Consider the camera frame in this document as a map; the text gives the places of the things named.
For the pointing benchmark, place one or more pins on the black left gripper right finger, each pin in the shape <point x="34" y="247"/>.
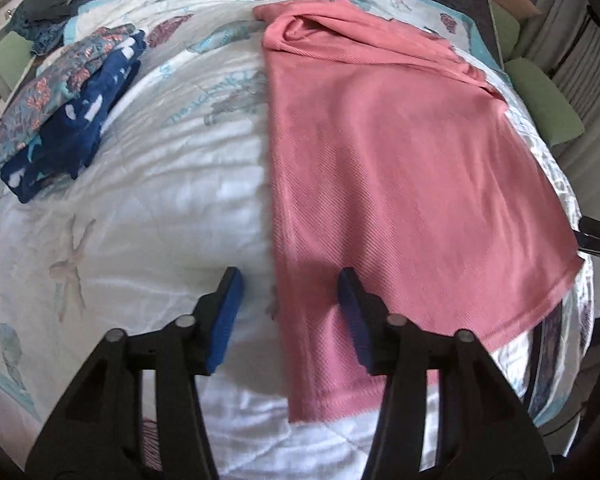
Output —
<point x="484" y="431"/>

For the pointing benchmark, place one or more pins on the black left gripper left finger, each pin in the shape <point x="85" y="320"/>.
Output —
<point x="95" y="430"/>

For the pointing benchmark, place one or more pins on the pink knit garment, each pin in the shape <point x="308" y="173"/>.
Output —
<point x="393" y="155"/>

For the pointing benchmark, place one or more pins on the dark green clothes pile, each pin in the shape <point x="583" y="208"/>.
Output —
<point x="42" y="22"/>

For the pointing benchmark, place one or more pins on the green cushion right near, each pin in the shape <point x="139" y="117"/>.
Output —
<point x="555" y="119"/>

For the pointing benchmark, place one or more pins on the green cushion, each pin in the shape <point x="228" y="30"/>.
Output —
<point x="15" y="58"/>
<point x="507" y="29"/>
<point x="555" y="119"/>

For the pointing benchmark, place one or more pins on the green cushion right far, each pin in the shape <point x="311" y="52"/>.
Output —
<point x="507" y="29"/>

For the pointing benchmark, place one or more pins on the white seashell print quilt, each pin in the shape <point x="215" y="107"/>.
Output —
<point x="177" y="192"/>

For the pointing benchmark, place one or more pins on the navy white print folded garment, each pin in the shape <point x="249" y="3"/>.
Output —
<point x="68" y="141"/>

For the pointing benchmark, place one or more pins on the floral teal folded garment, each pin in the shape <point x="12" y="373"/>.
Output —
<point x="59" y="83"/>

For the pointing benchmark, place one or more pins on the green cushion left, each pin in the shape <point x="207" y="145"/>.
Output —
<point x="15" y="58"/>

